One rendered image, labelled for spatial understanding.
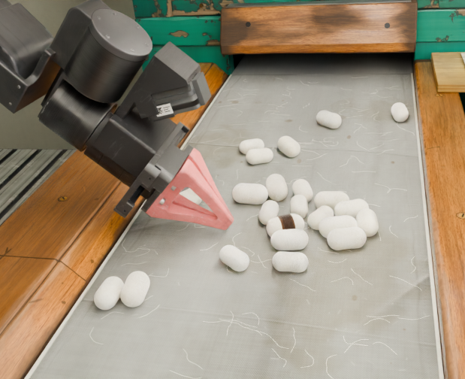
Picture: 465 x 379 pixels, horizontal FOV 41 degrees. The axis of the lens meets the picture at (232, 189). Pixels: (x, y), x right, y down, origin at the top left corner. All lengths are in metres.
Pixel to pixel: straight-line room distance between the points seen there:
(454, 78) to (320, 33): 0.21
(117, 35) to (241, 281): 0.24
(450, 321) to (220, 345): 0.17
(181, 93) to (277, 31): 0.47
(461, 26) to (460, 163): 0.38
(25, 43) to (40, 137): 1.61
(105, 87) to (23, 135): 1.68
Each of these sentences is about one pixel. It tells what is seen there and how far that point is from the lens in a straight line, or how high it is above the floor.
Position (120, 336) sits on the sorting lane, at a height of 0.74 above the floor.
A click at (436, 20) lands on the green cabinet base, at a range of 1.03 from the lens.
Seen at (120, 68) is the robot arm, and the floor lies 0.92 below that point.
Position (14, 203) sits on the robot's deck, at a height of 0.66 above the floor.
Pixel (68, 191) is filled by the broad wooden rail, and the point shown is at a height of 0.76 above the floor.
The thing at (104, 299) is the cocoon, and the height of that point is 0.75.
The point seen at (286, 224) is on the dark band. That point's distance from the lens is 0.59.
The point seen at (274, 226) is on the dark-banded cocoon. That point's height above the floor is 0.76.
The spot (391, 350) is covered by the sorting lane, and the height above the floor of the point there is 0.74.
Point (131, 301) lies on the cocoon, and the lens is 0.53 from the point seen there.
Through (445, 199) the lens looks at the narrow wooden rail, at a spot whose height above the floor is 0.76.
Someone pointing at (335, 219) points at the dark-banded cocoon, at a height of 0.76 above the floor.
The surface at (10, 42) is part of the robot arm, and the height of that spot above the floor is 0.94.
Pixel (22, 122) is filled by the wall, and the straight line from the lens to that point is 2.21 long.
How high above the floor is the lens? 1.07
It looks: 28 degrees down
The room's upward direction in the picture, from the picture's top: 5 degrees counter-clockwise
